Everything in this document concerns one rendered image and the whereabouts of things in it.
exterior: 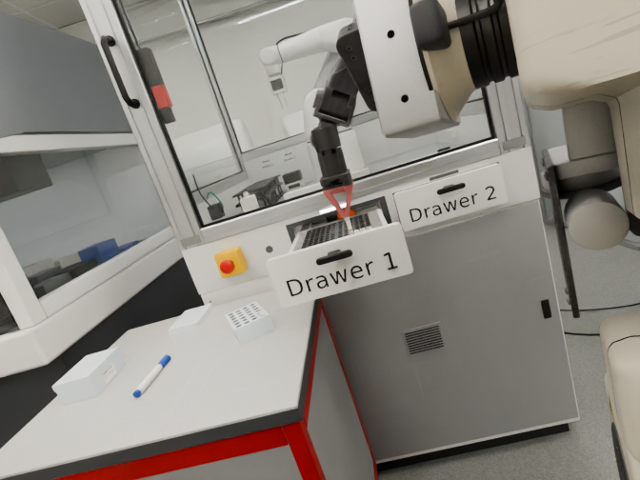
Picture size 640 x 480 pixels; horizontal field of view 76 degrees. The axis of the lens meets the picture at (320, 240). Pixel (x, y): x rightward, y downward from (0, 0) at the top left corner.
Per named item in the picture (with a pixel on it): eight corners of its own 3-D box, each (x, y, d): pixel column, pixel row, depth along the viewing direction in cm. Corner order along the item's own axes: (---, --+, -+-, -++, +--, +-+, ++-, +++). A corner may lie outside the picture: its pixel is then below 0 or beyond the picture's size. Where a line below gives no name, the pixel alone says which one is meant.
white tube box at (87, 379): (97, 396, 89) (87, 376, 87) (62, 406, 90) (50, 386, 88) (127, 364, 101) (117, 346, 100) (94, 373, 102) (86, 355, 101)
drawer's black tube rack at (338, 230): (380, 257, 94) (372, 231, 93) (308, 278, 97) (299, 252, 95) (373, 234, 116) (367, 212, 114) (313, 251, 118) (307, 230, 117)
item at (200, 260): (540, 197, 112) (530, 146, 109) (198, 294, 125) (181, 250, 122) (451, 167, 204) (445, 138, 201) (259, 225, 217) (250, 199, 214)
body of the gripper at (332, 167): (321, 189, 87) (312, 154, 85) (324, 183, 97) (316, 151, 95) (350, 181, 86) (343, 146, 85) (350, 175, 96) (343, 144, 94)
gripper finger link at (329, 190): (330, 223, 91) (320, 182, 89) (331, 216, 98) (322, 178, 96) (360, 215, 90) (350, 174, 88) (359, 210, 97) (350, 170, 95)
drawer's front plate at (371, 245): (414, 272, 85) (400, 222, 82) (281, 309, 88) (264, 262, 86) (412, 270, 86) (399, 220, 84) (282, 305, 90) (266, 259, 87)
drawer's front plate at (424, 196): (509, 202, 112) (500, 163, 109) (404, 231, 115) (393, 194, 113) (506, 201, 113) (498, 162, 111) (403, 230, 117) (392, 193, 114)
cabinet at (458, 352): (590, 436, 130) (546, 196, 112) (283, 500, 143) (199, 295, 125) (487, 310, 222) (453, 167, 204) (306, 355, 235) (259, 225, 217)
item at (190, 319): (198, 328, 110) (196, 322, 109) (170, 335, 111) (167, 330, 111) (213, 308, 122) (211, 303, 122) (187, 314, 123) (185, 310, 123)
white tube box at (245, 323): (274, 329, 94) (269, 313, 93) (240, 345, 91) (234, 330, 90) (260, 314, 105) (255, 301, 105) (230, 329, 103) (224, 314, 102)
